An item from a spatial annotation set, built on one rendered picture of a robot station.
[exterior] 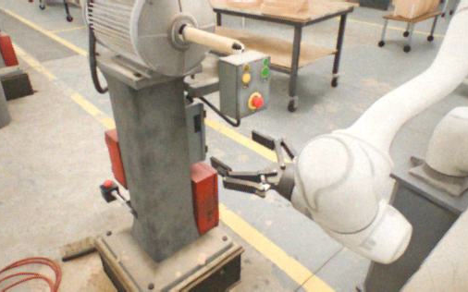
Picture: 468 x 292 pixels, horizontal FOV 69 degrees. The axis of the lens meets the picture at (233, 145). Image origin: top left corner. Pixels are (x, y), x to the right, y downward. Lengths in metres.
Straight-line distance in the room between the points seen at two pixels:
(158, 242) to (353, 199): 1.12
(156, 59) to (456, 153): 1.01
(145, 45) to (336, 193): 0.65
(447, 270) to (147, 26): 0.84
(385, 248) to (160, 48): 0.70
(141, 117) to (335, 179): 0.83
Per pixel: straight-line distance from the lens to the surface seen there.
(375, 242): 0.62
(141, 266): 1.56
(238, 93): 1.16
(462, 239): 0.88
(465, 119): 1.35
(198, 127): 1.36
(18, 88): 4.33
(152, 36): 0.93
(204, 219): 1.56
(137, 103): 1.14
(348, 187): 0.46
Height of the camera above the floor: 1.46
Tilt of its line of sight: 31 degrees down
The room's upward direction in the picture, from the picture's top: straight up
